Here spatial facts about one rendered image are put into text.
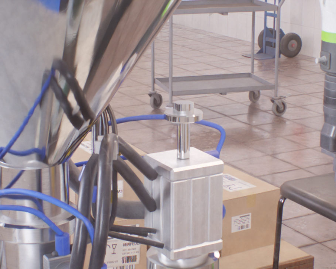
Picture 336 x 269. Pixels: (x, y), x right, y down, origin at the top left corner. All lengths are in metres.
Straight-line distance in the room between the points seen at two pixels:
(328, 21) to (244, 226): 2.27
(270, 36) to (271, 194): 5.76
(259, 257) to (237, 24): 6.84
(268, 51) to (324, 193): 6.35
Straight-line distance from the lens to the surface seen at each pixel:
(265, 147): 5.87
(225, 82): 6.86
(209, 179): 0.67
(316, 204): 3.01
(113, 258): 3.46
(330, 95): 1.58
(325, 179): 3.24
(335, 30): 1.55
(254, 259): 3.71
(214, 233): 0.69
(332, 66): 1.56
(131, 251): 3.49
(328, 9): 1.55
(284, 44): 9.11
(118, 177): 3.36
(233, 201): 3.67
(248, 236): 3.78
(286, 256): 3.76
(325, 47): 1.56
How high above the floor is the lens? 1.60
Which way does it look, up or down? 15 degrees down
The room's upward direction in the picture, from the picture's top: straight up
